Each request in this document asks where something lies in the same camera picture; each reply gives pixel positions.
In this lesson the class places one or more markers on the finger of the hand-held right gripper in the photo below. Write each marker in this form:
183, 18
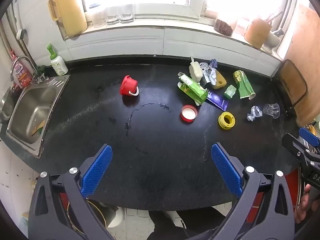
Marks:
296, 145
310, 138

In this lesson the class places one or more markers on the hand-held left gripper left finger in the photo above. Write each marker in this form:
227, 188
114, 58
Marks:
98, 170

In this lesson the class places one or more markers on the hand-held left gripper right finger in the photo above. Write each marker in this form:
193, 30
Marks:
226, 170

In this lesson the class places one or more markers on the black trash bin gold rim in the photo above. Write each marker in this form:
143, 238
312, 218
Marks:
96, 210

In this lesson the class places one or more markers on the red lid white inside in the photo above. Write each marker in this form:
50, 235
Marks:
189, 113

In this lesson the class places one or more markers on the green drink carton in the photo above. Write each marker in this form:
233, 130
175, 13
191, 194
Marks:
193, 88

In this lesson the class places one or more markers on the small red bucket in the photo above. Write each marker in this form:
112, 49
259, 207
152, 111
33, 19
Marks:
128, 85

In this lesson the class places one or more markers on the person's right hand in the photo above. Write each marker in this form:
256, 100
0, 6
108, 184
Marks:
303, 205

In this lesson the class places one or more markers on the red kitchen cabinet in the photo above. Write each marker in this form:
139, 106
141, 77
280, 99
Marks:
291, 192

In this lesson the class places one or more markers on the clear plastic cup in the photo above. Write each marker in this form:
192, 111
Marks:
272, 110

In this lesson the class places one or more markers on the yellow tape spool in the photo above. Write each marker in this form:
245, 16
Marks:
223, 123

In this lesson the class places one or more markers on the white container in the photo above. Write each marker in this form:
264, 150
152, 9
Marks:
118, 216

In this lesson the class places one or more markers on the person's legs dark trousers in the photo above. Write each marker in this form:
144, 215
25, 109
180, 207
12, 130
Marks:
200, 217

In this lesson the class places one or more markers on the purple packet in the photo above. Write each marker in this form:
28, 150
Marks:
218, 100

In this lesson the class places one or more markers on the small clear green box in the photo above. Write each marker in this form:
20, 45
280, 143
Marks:
230, 91

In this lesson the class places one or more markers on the green crushed tube packet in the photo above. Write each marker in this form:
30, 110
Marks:
243, 85

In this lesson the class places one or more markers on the wooden cutting board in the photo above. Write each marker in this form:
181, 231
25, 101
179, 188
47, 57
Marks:
303, 55

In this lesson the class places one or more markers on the steel sink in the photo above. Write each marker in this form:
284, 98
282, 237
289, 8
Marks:
32, 115

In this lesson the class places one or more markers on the yellow sponge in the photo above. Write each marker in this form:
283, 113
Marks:
221, 78

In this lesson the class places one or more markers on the silver blue wrapper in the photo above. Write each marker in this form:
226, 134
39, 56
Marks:
205, 80

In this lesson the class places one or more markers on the white plastic bottle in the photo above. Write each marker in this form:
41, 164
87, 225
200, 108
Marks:
195, 71

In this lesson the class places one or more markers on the white ceramic cup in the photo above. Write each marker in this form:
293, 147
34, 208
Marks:
273, 41

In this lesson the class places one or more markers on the dish soap bottle green cap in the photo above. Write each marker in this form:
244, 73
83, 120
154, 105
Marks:
58, 65

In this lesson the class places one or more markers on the wooden utensil holder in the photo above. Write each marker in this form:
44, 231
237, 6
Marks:
257, 33

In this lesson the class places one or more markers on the metal faucet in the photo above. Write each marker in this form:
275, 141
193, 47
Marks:
23, 59

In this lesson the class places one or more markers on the glass jar dark contents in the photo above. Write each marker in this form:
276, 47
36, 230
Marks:
224, 27

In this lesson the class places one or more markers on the yellow plastic jug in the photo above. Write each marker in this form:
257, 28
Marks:
71, 7

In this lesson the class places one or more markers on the wall brush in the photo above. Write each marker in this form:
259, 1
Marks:
21, 34

